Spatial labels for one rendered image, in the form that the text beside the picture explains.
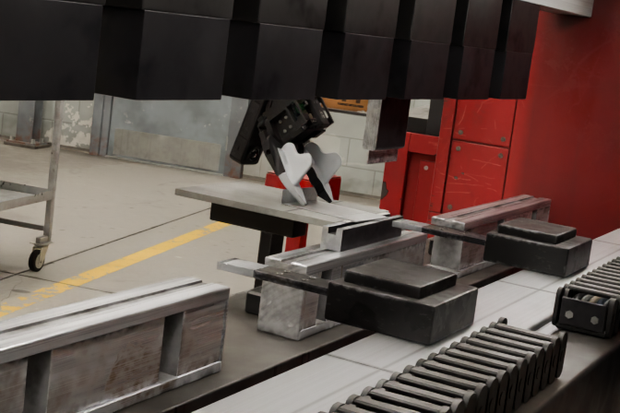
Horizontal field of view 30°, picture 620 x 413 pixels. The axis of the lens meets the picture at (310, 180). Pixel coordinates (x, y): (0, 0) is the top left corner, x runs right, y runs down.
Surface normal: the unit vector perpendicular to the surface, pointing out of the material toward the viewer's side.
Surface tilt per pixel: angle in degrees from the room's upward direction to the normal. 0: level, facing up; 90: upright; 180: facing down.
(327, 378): 0
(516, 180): 90
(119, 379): 90
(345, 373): 0
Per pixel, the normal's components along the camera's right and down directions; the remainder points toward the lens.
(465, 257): 0.88, 0.17
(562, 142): -0.47, 0.07
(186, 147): -0.27, 0.10
